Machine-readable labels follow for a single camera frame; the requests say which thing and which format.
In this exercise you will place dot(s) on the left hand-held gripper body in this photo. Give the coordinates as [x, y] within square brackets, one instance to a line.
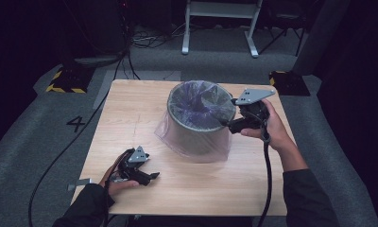
[137, 156]

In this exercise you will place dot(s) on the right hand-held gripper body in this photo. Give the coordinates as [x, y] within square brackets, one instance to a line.
[254, 94]

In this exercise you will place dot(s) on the purple plastic bag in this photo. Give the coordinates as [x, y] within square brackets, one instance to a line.
[196, 101]

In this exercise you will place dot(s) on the green round bin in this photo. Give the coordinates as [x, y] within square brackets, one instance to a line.
[196, 142]

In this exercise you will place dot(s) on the person's left hand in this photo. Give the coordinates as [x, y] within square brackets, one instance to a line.
[114, 187]

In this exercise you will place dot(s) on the person's right hand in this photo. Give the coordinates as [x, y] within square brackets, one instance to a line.
[277, 132]

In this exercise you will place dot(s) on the black yellow striped base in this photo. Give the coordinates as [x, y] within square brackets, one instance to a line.
[70, 80]
[289, 83]

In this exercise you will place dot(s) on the black tripod legs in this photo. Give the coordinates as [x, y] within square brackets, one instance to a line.
[299, 41]

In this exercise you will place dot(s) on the grey pillar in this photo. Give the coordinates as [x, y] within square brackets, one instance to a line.
[322, 34]

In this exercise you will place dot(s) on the white metal stand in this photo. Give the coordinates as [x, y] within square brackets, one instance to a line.
[221, 9]

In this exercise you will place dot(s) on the black equipment stand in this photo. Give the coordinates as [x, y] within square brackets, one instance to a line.
[99, 60]

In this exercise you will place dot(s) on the metal table bracket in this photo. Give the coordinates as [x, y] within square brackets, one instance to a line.
[81, 183]

